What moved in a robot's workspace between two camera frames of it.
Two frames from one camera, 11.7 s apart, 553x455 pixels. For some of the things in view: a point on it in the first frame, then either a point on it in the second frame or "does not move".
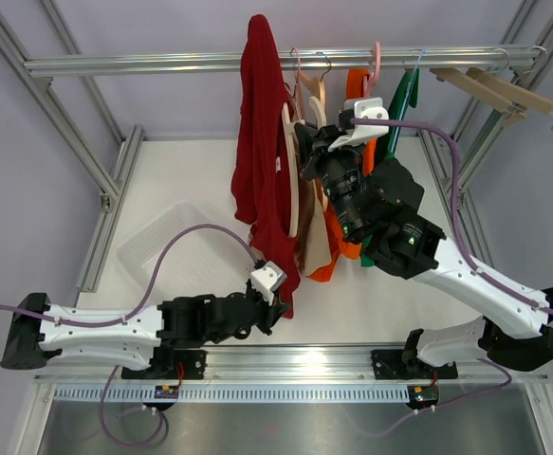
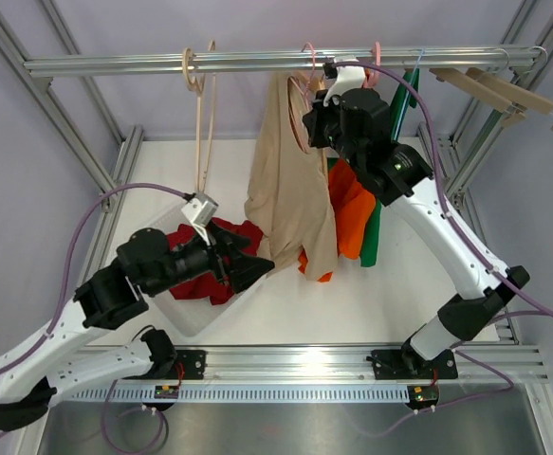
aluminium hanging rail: x=231 y=63 does not move
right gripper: x=314 y=149 → x=314 y=119
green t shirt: x=409 y=84 does not move
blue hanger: x=409 y=88 does not move
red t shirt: x=256 y=184 → x=207 y=285
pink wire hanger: x=298 y=85 → x=304 y=95
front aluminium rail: x=293 y=363 does not move
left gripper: x=271 y=314 → x=243 y=269
